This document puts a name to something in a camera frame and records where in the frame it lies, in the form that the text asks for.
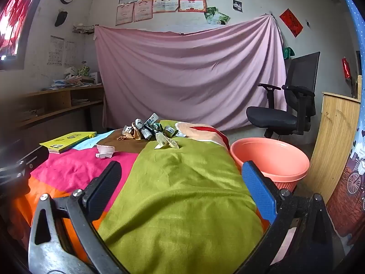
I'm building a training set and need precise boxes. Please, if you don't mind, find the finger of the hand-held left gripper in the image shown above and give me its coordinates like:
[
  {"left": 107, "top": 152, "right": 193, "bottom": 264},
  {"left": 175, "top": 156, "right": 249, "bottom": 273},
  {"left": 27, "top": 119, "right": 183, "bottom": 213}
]
[{"left": 17, "top": 145, "right": 50, "bottom": 170}]

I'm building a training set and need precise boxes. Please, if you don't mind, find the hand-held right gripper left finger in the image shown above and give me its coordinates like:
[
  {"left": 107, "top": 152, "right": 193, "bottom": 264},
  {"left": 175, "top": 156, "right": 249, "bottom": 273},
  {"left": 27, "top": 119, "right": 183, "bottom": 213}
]
[{"left": 28, "top": 161, "right": 129, "bottom": 274}]

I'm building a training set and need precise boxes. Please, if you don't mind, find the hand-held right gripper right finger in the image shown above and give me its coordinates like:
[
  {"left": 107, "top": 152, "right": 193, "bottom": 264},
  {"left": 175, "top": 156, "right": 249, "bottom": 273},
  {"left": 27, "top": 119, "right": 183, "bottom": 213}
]
[{"left": 234, "top": 161, "right": 343, "bottom": 274}]

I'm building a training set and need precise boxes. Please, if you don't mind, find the pink plastic basin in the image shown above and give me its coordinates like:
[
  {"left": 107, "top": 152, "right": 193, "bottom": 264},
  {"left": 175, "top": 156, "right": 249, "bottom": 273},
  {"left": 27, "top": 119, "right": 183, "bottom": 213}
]
[{"left": 229, "top": 137, "right": 310, "bottom": 196}]

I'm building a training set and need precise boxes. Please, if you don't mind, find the white paper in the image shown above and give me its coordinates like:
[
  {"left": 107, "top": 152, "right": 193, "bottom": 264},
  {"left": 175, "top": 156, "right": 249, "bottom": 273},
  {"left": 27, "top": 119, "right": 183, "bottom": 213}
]
[{"left": 96, "top": 144, "right": 115, "bottom": 159}]

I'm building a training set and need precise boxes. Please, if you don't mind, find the brown paper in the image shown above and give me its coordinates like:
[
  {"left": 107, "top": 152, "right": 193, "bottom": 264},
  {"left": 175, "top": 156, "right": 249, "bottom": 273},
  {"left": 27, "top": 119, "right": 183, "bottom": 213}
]
[{"left": 123, "top": 124, "right": 141, "bottom": 140}]

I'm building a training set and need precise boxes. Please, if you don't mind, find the cream paper wrapper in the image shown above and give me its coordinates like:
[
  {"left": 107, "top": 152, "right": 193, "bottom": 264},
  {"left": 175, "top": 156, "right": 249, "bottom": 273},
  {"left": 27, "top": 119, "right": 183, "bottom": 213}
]
[{"left": 154, "top": 132, "right": 180, "bottom": 150}]

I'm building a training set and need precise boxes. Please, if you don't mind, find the yellow book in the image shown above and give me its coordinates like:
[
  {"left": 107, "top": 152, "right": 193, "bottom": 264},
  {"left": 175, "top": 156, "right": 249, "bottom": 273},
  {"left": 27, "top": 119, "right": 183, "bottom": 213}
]
[{"left": 39, "top": 132, "right": 97, "bottom": 154}]

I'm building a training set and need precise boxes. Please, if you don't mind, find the wooden desk with shelves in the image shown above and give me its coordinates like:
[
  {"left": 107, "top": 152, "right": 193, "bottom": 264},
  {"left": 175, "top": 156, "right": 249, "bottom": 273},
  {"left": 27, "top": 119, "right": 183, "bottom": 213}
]
[{"left": 14, "top": 84, "right": 106, "bottom": 137}]

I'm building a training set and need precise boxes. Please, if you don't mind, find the black office chair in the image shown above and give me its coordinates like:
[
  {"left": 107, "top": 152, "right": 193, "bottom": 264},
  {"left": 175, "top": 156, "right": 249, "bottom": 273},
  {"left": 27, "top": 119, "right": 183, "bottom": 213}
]
[{"left": 246, "top": 52, "right": 321, "bottom": 140}]

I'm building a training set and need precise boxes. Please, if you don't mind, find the colourful patchwork blanket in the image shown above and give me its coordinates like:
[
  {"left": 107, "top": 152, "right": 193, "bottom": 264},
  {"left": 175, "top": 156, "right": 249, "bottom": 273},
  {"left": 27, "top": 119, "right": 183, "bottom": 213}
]
[{"left": 6, "top": 120, "right": 286, "bottom": 274}]

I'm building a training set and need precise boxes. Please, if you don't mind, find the pile of papers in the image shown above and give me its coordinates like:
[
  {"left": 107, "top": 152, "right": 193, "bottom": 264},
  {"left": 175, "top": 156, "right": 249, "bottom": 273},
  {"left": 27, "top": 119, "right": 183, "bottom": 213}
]
[{"left": 43, "top": 74, "right": 96, "bottom": 90}]

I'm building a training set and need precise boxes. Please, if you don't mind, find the light wooden cabinet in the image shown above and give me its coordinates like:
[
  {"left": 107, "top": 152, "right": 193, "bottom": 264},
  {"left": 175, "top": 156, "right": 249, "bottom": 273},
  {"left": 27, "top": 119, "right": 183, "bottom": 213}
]
[{"left": 308, "top": 76, "right": 362, "bottom": 203}]

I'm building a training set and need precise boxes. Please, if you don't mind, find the printed curtain with bicycles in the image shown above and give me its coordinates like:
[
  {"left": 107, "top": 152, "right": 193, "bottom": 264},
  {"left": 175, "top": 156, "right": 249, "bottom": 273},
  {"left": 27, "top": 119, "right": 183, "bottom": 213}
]
[{"left": 326, "top": 0, "right": 365, "bottom": 246}]

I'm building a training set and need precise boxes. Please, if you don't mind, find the red hanging cloth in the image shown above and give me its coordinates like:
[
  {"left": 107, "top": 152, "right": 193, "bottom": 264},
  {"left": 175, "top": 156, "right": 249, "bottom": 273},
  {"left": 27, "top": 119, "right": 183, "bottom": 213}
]
[{"left": 0, "top": 0, "right": 33, "bottom": 56}]

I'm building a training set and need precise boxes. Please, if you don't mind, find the pink hanging sheet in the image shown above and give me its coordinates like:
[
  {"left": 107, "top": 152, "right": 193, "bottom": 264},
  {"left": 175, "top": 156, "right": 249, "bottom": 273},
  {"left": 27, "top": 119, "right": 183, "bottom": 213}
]
[{"left": 94, "top": 14, "right": 287, "bottom": 132}]

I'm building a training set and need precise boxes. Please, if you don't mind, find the black cap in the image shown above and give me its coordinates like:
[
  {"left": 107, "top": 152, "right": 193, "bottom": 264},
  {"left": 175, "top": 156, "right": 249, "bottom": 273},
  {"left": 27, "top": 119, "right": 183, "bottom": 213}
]
[{"left": 54, "top": 10, "right": 68, "bottom": 27}]

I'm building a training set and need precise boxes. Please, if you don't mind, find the wooden framed window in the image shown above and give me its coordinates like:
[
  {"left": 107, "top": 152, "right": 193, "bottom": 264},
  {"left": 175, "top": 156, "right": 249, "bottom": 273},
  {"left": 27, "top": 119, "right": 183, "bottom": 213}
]
[{"left": 0, "top": 0, "right": 53, "bottom": 70}]

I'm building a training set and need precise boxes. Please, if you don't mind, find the red paper sign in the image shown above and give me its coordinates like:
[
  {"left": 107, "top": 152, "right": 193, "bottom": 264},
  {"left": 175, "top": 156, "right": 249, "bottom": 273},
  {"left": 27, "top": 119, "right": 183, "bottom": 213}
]
[{"left": 279, "top": 8, "right": 303, "bottom": 38}]

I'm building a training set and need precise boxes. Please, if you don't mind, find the green photo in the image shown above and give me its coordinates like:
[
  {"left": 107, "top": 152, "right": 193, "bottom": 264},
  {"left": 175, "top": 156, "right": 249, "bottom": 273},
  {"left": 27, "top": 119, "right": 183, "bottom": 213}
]
[
  {"left": 211, "top": 11, "right": 231, "bottom": 26},
  {"left": 204, "top": 6, "right": 216, "bottom": 23}
]

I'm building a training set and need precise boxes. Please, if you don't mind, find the small wall calendar sheet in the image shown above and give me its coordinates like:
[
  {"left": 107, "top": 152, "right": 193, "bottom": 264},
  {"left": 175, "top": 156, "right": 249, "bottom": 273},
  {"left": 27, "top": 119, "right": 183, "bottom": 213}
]
[{"left": 64, "top": 41, "right": 76, "bottom": 67}]

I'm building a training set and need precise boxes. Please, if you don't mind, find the large wall calendar sheet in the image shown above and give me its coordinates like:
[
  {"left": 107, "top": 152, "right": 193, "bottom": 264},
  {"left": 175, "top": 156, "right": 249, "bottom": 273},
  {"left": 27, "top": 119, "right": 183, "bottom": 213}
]
[{"left": 47, "top": 36, "right": 65, "bottom": 66}]

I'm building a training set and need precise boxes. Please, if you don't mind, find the wire wall rack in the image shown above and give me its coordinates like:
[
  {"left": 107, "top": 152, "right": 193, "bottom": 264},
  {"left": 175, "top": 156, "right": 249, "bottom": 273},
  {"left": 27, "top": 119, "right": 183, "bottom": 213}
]
[{"left": 72, "top": 23, "right": 96, "bottom": 34}]

